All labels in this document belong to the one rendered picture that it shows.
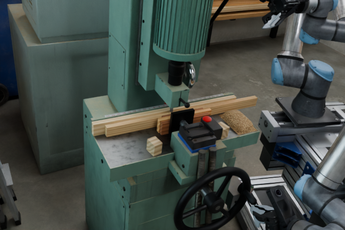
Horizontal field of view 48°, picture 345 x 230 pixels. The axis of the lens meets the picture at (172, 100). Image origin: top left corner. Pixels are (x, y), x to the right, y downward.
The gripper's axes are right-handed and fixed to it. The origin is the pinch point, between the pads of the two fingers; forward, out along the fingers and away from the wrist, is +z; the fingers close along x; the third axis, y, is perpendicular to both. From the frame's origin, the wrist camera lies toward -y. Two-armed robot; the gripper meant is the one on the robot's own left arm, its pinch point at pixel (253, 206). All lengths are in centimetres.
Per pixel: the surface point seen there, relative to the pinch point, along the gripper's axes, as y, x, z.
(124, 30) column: -65, -22, 35
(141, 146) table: -23.4, -27.3, 21.7
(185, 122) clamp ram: -28.8, -10.7, 18.8
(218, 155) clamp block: -17.7, -6.7, 6.1
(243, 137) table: -19.1, 11.3, 16.3
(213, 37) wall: -75, 172, 275
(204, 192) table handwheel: -6.5, -12.8, 8.1
